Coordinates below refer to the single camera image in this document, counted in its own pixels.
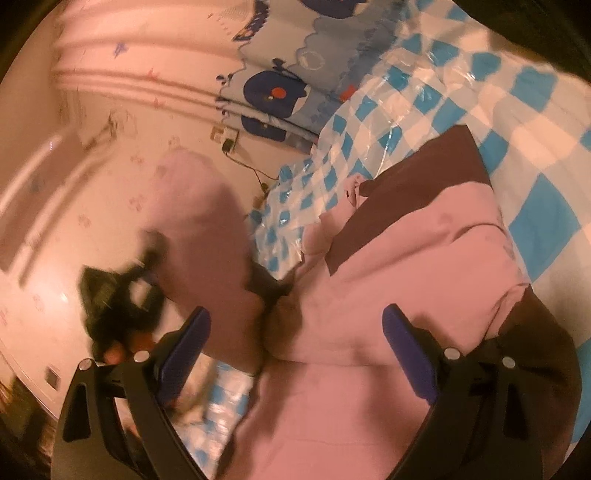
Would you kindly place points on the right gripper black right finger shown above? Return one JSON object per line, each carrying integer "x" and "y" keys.
{"x": 479, "y": 424}

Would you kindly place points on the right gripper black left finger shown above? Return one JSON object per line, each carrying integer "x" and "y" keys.
{"x": 89, "y": 441}

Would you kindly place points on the pink and brown hooded jacket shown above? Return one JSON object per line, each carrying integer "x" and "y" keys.
{"x": 331, "y": 400}

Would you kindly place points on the person's left hand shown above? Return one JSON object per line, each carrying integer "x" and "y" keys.
{"x": 136, "y": 341}

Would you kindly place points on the whale print curtain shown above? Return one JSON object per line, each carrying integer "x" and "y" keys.
{"x": 277, "y": 70}

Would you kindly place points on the blue white checkered bed cover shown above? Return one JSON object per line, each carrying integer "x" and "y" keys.
{"x": 508, "y": 71}

